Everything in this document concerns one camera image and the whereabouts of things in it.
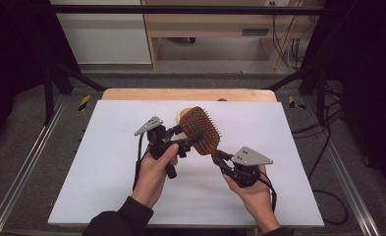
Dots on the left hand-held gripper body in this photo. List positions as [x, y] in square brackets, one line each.
[156, 141]

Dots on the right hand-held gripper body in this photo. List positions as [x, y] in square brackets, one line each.
[246, 170]

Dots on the cream ringed cup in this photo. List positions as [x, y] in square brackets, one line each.
[181, 114]

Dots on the brown wooden hairbrush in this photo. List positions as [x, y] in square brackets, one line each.
[200, 124]

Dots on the person's right hand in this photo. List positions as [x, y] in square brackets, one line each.
[256, 196]

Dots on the person's left hand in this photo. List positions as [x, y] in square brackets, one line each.
[151, 180]

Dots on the white table mat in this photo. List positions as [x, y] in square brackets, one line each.
[99, 180]

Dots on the yellow black tape marker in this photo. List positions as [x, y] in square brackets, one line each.
[293, 102]
[84, 103]

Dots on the light wooden desk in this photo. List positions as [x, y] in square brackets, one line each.
[213, 24]

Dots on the white cabinet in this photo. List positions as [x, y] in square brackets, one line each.
[105, 36]

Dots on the black curtain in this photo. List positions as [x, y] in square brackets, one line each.
[17, 59]
[364, 82]

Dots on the white power strip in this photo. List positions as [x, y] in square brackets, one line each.
[279, 2]

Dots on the aluminium floor rail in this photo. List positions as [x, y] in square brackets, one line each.
[20, 170]
[351, 183]

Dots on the black metal frame strut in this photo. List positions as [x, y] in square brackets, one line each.
[311, 78]
[59, 82]

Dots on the black frame bar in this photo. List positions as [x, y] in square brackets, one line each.
[180, 9]

